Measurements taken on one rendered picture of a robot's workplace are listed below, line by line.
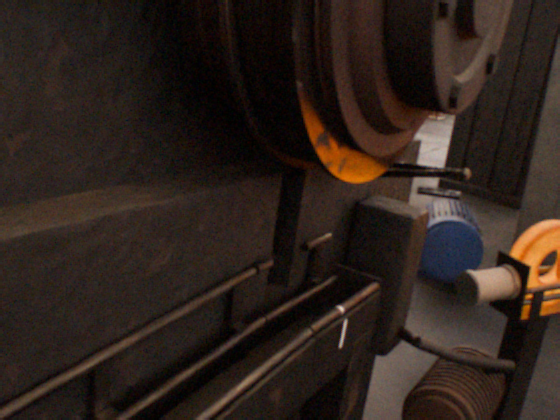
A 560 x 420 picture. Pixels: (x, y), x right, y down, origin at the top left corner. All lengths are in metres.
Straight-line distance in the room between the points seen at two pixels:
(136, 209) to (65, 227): 0.08
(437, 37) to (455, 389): 0.63
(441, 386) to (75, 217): 0.71
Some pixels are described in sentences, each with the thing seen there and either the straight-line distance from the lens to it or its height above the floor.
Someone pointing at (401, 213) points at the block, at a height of 0.80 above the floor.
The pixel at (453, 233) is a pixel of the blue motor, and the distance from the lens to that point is 2.84.
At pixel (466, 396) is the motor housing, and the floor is 0.53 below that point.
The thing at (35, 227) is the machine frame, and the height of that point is 0.87.
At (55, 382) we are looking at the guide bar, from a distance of 0.56.
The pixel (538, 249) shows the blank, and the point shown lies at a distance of 1.16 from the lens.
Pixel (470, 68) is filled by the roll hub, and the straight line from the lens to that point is 0.75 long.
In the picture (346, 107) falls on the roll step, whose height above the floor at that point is 0.98.
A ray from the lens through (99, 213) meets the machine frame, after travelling 0.55.
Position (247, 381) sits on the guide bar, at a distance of 0.65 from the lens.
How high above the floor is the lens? 1.04
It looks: 17 degrees down
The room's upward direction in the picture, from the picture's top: 8 degrees clockwise
